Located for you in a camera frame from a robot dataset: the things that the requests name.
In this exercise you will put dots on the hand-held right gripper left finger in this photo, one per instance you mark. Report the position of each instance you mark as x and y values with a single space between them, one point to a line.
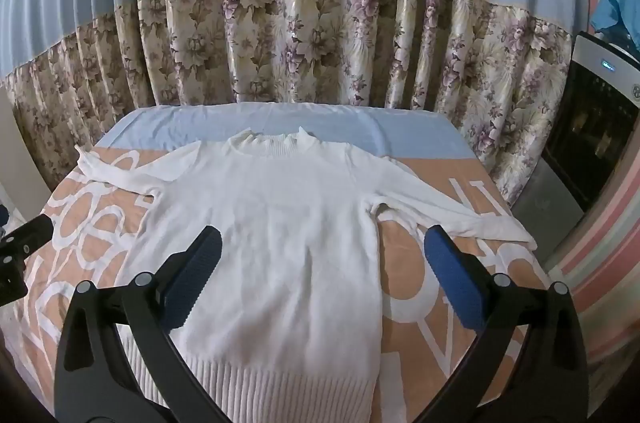
197 263

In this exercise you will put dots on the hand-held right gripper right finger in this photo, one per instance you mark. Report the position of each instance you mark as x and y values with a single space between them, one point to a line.
450 273

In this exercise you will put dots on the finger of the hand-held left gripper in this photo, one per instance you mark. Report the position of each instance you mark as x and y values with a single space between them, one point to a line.
32 230
11 275

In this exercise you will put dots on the white knit sweater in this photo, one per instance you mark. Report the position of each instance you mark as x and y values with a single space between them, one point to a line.
280 253

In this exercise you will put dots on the beige board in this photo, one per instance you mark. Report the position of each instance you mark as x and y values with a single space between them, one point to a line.
6 143

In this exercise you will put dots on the orange white printed blanket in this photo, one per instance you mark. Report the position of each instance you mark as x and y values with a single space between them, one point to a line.
440 170

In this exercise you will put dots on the black glass door appliance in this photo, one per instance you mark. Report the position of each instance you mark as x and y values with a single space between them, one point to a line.
585 128

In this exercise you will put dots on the blue floral curtain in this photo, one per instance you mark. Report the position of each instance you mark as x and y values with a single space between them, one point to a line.
300 28

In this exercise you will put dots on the blue cloth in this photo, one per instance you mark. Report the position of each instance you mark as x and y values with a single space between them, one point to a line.
615 8

